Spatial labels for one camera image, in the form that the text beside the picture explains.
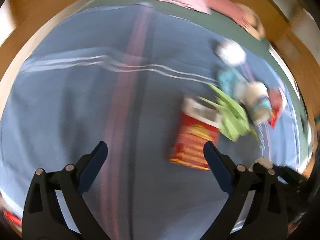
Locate wooden bed frame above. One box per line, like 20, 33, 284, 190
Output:
0, 0, 320, 238

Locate striped plush doll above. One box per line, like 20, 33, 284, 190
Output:
206, 0, 265, 40

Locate blue plaid blanket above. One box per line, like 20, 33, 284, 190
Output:
1, 3, 308, 239

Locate red white wrapper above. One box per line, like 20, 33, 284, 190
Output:
268, 89, 283, 128

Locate light green paper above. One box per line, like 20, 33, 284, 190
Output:
199, 83, 259, 142

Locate white tissue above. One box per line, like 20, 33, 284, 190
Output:
215, 40, 247, 67

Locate red cardboard box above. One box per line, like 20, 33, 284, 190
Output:
169, 96, 222, 171

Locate green bed mat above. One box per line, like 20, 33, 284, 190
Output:
85, 0, 313, 154

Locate white paper cup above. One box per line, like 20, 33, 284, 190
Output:
244, 82, 272, 125

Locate light blue wrapper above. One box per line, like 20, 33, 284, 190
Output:
217, 68, 248, 101

